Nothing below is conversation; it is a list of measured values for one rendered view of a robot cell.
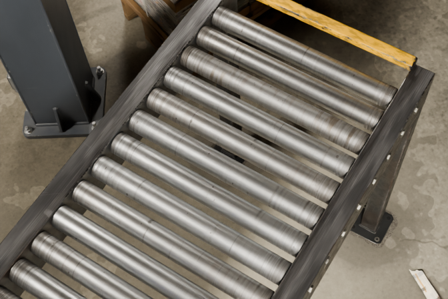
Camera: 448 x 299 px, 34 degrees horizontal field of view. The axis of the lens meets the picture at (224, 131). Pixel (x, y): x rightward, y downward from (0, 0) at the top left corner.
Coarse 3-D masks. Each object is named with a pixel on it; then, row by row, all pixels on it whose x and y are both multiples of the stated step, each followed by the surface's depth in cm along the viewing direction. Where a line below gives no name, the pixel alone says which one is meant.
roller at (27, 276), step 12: (24, 264) 141; (12, 276) 140; (24, 276) 139; (36, 276) 139; (48, 276) 140; (24, 288) 140; (36, 288) 138; (48, 288) 138; (60, 288) 138; (72, 288) 139
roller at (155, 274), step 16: (64, 208) 146; (64, 224) 144; (80, 224) 144; (96, 224) 145; (80, 240) 144; (96, 240) 142; (112, 240) 142; (112, 256) 141; (128, 256) 140; (144, 256) 140; (128, 272) 141; (144, 272) 139; (160, 272) 138; (176, 272) 139; (160, 288) 138; (176, 288) 137; (192, 288) 137
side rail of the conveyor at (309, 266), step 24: (432, 72) 158; (408, 96) 155; (384, 120) 152; (408, 120) 153; (384, 144) 150; (360, 168) 147; (384, 168) 156; (336, 192) 145; (360, 192) 145; (336, 216) 142; (312, 240) 140; (336, 240) 140; (312, 264) 138; (288, 288) 136; (312, 288) 137
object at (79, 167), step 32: (224, 0) 171; (192, 32) 166; (160, 64) 162; (128, 96) 158; (96, 128) 154; (128, 128) 157; (96, 160) 151; (64, 192) 147; (32, 224) 144; (0, 256) 141; (32, 256) 146
